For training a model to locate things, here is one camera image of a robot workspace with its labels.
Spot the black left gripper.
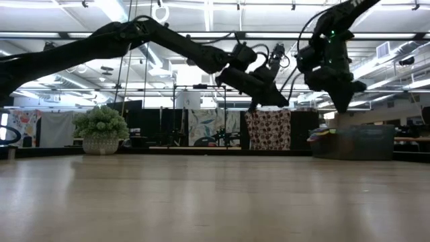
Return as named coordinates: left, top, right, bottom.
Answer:
left=214, top=63, right=290, bottom=114

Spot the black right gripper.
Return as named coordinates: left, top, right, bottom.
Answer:
left=295, top=32, right=368, bottom=115

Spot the grey plastic basket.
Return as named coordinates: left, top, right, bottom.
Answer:
left=307, top=124, right=396, bottom=161

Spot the brown dotted cloth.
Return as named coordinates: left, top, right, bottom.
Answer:
left=244, top=108, right=292, bottom=151

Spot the black partition panel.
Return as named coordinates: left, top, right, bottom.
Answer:
left=290, top=110, right=320, bottom=151

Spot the white air vent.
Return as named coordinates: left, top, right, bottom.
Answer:
left=376, top=40, right=391, bottom=60

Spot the leaf print cloth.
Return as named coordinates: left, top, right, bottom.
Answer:
left=187, top=109, right=241, bottom=147

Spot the white cylinder tank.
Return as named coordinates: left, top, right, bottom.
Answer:
left=175, top=91, right=202, bottom=110

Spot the overhead light bar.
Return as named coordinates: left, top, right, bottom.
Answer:
left=0, top=31, right=430, bottom=42

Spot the green plant in white pot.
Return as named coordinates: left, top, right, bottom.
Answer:
left=73, top=105, right=130, bottom=156

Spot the plain grey cloth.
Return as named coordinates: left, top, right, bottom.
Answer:
left=40, top=111, right=77, bottom=147

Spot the white floral cloth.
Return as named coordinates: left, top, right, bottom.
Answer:
left=6, top=110, right=43, bottom=144

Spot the ceiling camera with cable loop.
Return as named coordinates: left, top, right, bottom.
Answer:
left=272, top=43, right=291, bottom=69

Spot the black metal rack frame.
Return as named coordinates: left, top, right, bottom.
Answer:
left=172, top=83, right=227, bottom=147

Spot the black table frame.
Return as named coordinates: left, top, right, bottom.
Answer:
left=0, top=145, right=430, bottom=164

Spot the white hanging ring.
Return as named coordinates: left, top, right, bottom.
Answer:
left=151, top=3, right=171, bottom=24

